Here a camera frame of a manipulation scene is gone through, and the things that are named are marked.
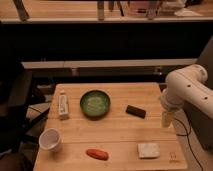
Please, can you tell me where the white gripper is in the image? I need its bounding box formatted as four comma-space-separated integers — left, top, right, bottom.
160, 88, 184, 128

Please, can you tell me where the red pepper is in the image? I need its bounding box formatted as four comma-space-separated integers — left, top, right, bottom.
86, 149, 109, 160

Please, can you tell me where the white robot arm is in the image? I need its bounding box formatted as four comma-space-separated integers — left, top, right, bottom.
159, 64, 213, 128

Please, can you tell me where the black rectangular block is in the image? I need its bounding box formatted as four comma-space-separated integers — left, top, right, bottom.
126, 105, 146, 118

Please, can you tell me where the white sponge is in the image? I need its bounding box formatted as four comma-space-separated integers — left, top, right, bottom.
138, 143, 160, 159

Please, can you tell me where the green bowl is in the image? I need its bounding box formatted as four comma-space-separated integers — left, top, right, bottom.
80, 90, 111, 118

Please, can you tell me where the white tube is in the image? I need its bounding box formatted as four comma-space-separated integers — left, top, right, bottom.
58, 90, 69, 120

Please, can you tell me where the white paper cup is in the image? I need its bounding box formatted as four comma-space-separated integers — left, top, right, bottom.
39, 128, 62, 152

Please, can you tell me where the black office chair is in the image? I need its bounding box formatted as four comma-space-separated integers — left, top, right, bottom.
0, 60, 49, 153

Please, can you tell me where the black cable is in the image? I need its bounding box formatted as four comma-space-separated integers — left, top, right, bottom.
173, 117, 204, 171

